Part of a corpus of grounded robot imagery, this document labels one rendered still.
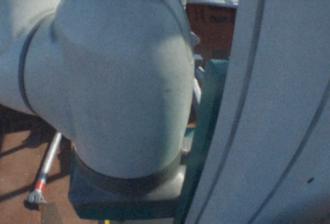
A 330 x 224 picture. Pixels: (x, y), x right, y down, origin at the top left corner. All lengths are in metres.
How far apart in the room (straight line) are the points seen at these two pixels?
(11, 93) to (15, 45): 0.06
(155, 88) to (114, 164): 0.10
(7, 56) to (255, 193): 0.30
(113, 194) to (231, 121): 0.21
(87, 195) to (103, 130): 0.12
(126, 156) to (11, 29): 0.21
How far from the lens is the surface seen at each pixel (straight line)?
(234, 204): 0.17
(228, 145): 0.17
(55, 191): 1.28
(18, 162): 1.50
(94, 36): 0.20
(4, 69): 0.31
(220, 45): 2.02
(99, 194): 0.33
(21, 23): 0.31
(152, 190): 0.32
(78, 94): 0.22
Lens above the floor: 1.01
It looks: 37 degrees down
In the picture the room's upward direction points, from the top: 5 degrees clockwise
